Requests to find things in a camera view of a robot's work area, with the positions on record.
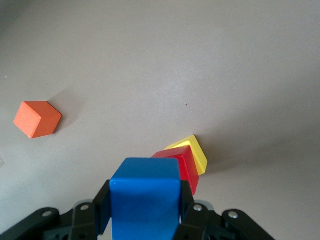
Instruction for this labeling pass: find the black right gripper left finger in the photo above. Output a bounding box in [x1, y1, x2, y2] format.
[0, 179, 113, 240]

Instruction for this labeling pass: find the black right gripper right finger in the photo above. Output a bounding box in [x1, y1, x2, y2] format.
[173, 179, 276, 240]

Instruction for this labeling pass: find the red wooden block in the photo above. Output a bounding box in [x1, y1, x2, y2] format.
[150, 145, 200, 197]

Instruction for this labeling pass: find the blue wooden block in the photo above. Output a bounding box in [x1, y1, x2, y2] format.
[109, 157, 182, 240]

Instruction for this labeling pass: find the yellow wooden block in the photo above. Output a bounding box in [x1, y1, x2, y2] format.
[163, 134, 209, 176]

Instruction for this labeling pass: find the orange wooden block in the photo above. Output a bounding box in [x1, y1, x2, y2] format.
[13, 100, 63, 139]

